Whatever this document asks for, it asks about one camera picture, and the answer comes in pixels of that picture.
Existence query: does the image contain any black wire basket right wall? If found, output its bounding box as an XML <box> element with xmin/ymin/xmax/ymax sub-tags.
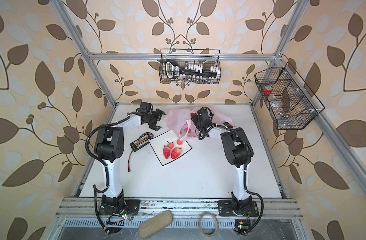
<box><xmin>254</xmin><ymin>63</ymin><xmax>325</xmax><ymax>130</ymax></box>

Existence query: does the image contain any black socket set tool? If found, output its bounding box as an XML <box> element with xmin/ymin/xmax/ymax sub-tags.
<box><xmin>164</xmin><ymin>60</ymin><xmax>221</xmax><ymax>80</ymax></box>

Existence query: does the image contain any black connector board with wires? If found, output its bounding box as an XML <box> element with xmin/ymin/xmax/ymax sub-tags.
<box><xmin>128</xmin><ymin>132</ymin><xmax>154</xmax><ymax>172</ymax></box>

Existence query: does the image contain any clear tape roll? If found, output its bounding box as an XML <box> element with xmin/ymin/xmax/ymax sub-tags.
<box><xmin>198</xmin><ymin>212</ymin><xmax>220</xmax><ymax>237</ymax></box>

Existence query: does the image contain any black wire basket wall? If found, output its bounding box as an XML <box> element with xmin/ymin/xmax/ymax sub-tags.
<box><xmin>159</xmin><ymin>48</ymin><xmax>222</xmax><ymax>85</ymax></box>
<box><xmin>254</xmin><ymin>63</ymin><xmax>325</xmax><ymax>130</ymax></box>

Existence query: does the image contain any pink plastic bag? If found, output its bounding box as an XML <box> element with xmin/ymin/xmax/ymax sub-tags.
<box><xmin>165</xmin><ymin>107</ymin><xmax>234</xmax><ymax>141</ymax></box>

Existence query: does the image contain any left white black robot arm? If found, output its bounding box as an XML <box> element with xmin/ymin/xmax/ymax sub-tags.
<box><xmin>85</xmin><ymin>102</ymin><xmax>166</xmax><ymax>210</ymax></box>

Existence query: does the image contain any black wire basket back wall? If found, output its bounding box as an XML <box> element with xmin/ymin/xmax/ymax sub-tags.
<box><xmin>159</xmin><ymin>48</ymin><xmax>222</xmax><ymax>85</ymax></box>

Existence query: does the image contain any black tape measure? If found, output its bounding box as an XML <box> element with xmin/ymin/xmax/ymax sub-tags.
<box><xmin>224</xmin><ymin>122</ymin><xmax>233</xmax><ymax>129</ymax></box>

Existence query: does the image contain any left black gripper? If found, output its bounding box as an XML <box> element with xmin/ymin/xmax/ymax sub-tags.
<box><xmin>145</xmin><ymin>107</ymin><xmax>167</xmax><ymax>130</ymax></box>

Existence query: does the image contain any red fake strawberry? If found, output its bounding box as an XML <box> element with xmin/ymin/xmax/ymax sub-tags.
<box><xmin>163</xmin><ymin>146</ymin><xmax>171</xmax><ymax>159</ymax></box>
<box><xmin>171</xmin><ymin>148</ymin><xmax>182</xmax><ymax>160</ymax></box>

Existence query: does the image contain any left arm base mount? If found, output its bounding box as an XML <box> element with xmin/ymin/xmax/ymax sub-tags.
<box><xmin>98</xmin><ymin>198</ymin><xmax>141</xmax><ymax>216</ymax></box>

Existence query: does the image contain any white square plate black rim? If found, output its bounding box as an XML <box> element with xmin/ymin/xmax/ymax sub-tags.
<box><xmin>150</xmin><ymin>130</ymin><xmax>192</xmax><ymax>166</ymax></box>

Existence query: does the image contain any beige oval sponge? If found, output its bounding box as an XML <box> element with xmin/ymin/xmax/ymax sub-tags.
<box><xmin>139</xmin><ymin>210</ymin><xmax>173</xmax><ymax>239</ymax></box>

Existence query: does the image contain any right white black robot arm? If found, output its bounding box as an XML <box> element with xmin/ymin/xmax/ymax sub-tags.
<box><xmin>190</xmin><ymin>107</ymin><xmax>260</xmax><ymax>216</ymax></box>

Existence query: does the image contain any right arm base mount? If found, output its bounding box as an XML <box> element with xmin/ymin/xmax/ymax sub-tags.
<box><xmin>217</xmin><ymin>199</ymin><xmax>259</xmax><ymax>217</ymax></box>

